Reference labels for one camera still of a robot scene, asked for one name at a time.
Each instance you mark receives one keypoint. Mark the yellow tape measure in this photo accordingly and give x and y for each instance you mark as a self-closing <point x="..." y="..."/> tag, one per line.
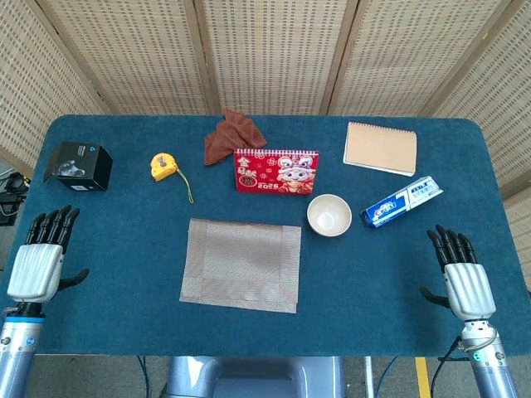
<point x="162" y="166"/>

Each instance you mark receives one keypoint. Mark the blue toothpaste box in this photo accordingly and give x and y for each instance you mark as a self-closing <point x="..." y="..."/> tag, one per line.
<point x="398" y="203"/>

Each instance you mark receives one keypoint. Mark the woven bamboo folding screen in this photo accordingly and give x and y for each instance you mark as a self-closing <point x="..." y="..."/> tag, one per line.
<point x="269" y="54"/>

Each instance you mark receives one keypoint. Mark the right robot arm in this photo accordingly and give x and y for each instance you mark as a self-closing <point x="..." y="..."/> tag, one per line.
<point x="489" y="369"/>

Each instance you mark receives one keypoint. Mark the black cardboard box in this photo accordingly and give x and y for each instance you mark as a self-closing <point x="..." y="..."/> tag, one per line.
<point x="83" y="166"/>

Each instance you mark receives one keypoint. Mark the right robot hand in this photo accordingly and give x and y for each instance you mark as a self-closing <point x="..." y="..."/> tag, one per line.
<point x="469" y="290"/>

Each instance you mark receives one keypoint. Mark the kraft spiral notebook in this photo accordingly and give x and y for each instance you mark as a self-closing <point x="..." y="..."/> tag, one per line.
<point x="379" y="147"/>

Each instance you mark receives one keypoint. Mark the red desk calendar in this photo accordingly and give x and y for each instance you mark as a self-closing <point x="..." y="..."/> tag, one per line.
<point x="274" y="172"/>

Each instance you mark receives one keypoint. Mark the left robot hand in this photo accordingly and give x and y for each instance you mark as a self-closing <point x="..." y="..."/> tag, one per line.
<point x="35" y="269"/>

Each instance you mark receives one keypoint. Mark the brown crumpled cloth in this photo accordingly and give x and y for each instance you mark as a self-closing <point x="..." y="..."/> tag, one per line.
<point x="232" y="132"/>

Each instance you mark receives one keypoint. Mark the blue-grey robot torso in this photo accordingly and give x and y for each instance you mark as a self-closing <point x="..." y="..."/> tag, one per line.
<point x="257" y="377"/>

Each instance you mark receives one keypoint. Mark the brown woven placemat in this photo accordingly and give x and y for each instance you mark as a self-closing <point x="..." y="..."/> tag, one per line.
<point x="240" y="265"/>

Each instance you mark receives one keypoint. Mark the white small bowl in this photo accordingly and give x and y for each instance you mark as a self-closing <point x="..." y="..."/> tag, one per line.
<point x="329" y="215"/>

